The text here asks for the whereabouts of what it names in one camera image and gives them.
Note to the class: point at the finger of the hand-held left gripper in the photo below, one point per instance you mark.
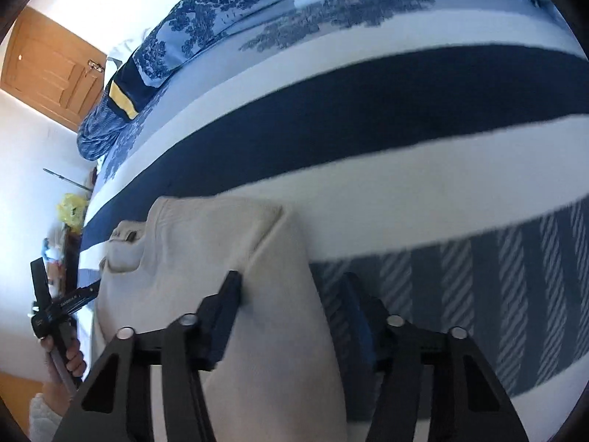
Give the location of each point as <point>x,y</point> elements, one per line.
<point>39,285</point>
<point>76,300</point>

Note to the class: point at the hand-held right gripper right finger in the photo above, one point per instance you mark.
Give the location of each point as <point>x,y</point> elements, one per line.
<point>363,329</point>

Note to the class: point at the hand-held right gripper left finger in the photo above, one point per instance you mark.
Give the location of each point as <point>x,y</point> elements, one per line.
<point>223,324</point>

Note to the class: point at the beige garment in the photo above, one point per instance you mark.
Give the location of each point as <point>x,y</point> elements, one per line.
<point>257,262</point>

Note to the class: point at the person's left forearm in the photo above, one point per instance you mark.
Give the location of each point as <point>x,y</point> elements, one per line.
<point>43,416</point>

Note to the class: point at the person's left hand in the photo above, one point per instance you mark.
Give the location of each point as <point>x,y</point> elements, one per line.
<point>76,359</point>

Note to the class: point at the dark wooden side table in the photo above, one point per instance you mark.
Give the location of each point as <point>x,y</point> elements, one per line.
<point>72,262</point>

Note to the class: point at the yellow plastic bag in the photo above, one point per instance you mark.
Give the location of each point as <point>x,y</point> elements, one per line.
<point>71,209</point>

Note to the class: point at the thin metal rod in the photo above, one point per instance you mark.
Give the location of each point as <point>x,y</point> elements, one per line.
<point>64,177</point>

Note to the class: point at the wooden door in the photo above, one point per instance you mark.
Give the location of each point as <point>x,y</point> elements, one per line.
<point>41,64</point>

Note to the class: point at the blue striped bed sheet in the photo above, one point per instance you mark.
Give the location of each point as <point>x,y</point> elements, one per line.
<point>368,101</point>

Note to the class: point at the white duvet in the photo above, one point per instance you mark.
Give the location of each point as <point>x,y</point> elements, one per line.
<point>123,49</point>

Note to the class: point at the blue floral pillow yellow stripe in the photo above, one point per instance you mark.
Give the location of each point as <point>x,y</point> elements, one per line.
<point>193,23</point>

